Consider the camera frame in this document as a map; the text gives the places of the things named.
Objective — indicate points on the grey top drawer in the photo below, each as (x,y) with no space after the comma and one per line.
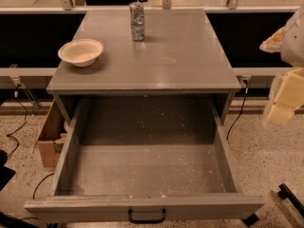
(144,154)

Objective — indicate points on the grey drawer cabinet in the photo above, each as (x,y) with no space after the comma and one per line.
(180,54)

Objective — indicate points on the brown cardboard box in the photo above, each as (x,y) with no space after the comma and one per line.
(52,137)

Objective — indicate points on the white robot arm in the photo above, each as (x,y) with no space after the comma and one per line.
(292,49)

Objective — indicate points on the foam gripper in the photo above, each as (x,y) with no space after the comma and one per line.
(294,45)

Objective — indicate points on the white paper bowl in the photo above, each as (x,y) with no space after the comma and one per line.
(81,52)

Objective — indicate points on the black top drawer handle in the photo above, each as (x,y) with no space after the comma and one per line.
(146,217)

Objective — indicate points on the black stand leg right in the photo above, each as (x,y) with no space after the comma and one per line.
(286,194)

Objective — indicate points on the black object left edge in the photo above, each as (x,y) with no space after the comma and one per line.
(6,174)

